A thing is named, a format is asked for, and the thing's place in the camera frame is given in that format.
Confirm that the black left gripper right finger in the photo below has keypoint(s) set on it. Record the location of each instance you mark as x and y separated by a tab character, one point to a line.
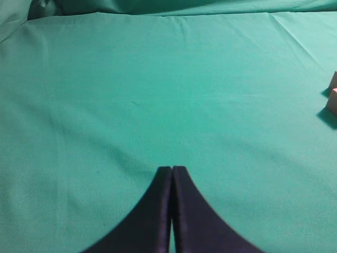
197	227

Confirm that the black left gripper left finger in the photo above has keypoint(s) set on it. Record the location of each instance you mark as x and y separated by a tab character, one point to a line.
147	227

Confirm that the placed pink cube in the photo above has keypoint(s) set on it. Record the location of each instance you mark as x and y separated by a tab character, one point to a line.
333	82
331	104

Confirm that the green cloth backdrop and cover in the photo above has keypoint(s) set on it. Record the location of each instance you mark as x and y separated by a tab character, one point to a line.
95	95

